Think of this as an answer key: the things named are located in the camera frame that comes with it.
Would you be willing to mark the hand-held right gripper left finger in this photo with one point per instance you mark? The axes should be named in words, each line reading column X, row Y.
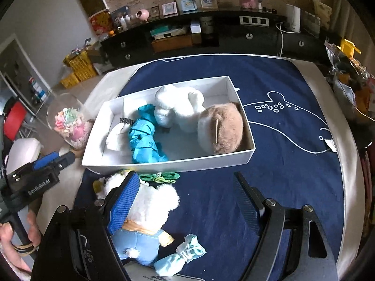
column 123, row 205

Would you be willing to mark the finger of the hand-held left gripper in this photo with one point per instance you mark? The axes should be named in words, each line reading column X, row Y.
column 67, row 156
column 47, row 159

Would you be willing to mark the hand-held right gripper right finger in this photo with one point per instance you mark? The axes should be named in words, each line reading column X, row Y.
column 247, row 202

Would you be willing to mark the white plush dog blue overalls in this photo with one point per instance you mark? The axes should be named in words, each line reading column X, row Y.
column 155, row 199

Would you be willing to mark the white towel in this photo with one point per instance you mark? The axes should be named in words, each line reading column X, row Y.
column 117, row 137

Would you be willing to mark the green ribbon bow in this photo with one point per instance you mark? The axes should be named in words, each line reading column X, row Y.
column 170, row 176

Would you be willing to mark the teal doll raincoat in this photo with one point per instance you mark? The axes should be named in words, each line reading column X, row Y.
column 143, row 140

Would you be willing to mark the white cardboard box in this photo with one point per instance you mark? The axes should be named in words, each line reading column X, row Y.
column 187, row 164

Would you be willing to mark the white plush toy brown head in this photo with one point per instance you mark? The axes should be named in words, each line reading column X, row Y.
column 175, row 105

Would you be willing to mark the person's left hand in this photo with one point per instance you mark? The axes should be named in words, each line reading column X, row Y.
column 33, row 228

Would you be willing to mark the white chair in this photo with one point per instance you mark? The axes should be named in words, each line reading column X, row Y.
column 25, row 149

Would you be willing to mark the glass dome with rose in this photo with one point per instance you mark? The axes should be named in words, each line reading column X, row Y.
column 67, row 123

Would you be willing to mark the navy printed blanket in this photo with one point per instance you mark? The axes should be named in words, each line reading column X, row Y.
column 278, row 181

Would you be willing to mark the red chair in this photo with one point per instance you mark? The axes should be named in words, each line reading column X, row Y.
column 17, row 118

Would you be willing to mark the black yellow wrist band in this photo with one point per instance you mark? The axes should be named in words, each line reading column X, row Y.
column 23, row 248

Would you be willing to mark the black beaded hair band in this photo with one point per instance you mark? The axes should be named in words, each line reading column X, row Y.
column 126, row 121

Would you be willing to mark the shelf with blue boxes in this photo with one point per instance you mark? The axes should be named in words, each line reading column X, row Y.
column 38, row 90

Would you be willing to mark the yellow plastic crate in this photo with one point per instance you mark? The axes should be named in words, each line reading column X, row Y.
column 70, row 80
column 77, row 60
column 86, row 71

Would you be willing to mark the red gift bag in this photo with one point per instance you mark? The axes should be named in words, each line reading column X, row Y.
column 99, row 23

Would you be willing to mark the white plastic bottle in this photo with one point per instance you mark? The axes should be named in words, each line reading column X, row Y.
column 128, row 20
column 123, row 22

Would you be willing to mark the brown wooden box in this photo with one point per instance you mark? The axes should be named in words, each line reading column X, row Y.
column 172, row 45

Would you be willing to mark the teal book stack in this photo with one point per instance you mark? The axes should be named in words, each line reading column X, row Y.
column 168, row 32

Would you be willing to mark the pink round piggy bank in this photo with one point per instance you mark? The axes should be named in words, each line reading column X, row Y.
column 143, row 15

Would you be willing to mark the black long cabinet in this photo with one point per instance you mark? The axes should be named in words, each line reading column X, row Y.
column 234, row 39

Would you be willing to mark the small white box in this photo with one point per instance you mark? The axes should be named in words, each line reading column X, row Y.
column 195, row 28

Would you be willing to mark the white jar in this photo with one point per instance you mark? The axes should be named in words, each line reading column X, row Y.
column 207, row 25

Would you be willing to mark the translucent plastic container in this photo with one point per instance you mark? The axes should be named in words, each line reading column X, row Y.
column 311, row 23

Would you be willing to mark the white cylindrical air purifier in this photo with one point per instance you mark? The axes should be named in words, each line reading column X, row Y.
column 293, row 17

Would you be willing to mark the small white figurine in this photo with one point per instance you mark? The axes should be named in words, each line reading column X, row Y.
column 259, row 3

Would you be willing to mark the small dark picture frame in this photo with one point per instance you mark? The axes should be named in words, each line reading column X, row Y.
column 155, row 11

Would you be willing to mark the white picture frame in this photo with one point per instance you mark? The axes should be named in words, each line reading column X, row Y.
column 170, row 8

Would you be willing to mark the white triple photo frame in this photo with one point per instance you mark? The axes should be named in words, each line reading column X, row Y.
column 254, row 20

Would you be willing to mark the blue picture frame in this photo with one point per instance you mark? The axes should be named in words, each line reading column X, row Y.
column 189, row 5

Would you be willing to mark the wooden picture frame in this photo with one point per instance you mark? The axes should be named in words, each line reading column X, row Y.
column 208, row 2

